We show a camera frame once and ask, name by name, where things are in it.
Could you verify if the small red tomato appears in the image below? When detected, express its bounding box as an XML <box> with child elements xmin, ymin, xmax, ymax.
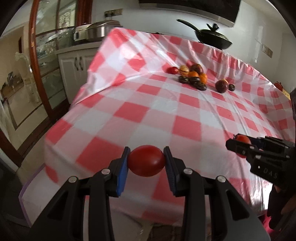
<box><xmin>166</xmin><ymin>66</ymin><xmax>179</xmax><ymax>75</ymax></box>
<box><xmin>234</xmin><ymin>134</ymin><xmax>251</xmax><ymax>159</ymax></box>

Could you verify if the dark small passion fruit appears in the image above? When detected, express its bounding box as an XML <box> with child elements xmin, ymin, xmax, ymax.
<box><xmin>228</xmin><ymin>84</ymin><xmax>235</xmax><ymax>91</ymax></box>

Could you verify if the dark red apple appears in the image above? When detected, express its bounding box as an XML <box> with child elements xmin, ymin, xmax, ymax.
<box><xmin>189</xmin><ymin>64</ymin><xmax>204</xmax><ymax>75</ymax></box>
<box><xmin>215</xmin><ymin>79</ymin><xmax>229</xmax><ymax>93</ymax></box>

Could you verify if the dark purple passion fruit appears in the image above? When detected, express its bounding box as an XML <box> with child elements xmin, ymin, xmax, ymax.
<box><xmin>189</xmin><ymin>77</ymin><xmax>200</xmax><ymax>85</ymax></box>
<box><xmin>178</xmin><ymin>75</ymin><xmax>189</xmax><ymax>84</ymax></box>
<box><xmin>194</xmin><ymin>81</ymin><xmax>207</xmax><ymax>91</ymax></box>

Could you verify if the person right hand gloved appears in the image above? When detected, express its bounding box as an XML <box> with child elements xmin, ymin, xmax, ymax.
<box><xmin>267</xmin><ymin>185</ymin><xmax>295</xmax><ymax>230</ymax></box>

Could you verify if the orange tangerine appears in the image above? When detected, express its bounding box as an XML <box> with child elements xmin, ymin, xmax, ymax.
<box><xmin>187</xmin><ymin>71</ymin><xmax>199</xmax><ymax>78</ymax></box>
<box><xmin>199</xmin><ymin>73</ymin><xmax>208</xmax><ymax>84</ymax></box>

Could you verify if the red white checkered tablecloth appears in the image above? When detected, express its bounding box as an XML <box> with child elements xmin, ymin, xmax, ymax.
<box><xmin>19</xmin><ymin>28</ymin><xmax>295</xmax><ymax>225</ymax></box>

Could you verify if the striped yellow pepino melon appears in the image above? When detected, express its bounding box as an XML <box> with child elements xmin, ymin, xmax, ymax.
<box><xmin>179</xmin><ymin>65</ymin><xmax>190</xmax><ymax>76</ymax></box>

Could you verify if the small red tomato on table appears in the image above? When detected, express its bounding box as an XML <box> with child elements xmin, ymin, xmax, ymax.
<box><xmin>166</xmin><ymin>66</ymin><xmax>179</xmax><ymax>75</ymax></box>

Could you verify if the black wok with lid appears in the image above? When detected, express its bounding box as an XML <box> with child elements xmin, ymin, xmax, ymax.
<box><xmin>177</xmin><ymin>19</ymin><xmax>232</xmax><ymax>50</ymax></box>

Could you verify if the white cabinet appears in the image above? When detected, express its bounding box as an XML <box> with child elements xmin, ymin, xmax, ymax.
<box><xmin>55</xmin><ymin>42</ymin><xmax>101</xmax><ymax>103</ymax></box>

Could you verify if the black range hood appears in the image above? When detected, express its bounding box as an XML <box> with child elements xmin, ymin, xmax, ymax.
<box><xmin>138</xmin><ymin>0</ymin><xmax>241</xmax><ymax>24</ymax></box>

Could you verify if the silver rice cooker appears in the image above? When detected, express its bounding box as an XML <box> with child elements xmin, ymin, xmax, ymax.
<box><xmin>73</xmin><ymin>20</ymin><xmax>122</xmax><ymax>44</ymax></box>

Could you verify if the wall power socket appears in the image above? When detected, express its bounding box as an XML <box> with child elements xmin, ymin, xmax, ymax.
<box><xmin>104</xmin><ymin>9</ymin><xmax>123</xmax><ymax>18</ymax></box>

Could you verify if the wooden glass door frame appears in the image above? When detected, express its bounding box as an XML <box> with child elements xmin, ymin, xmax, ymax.
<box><xmin>29</xmin><ymin>1</ymin><xmax>92</xmax><ymax>122</ymax></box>

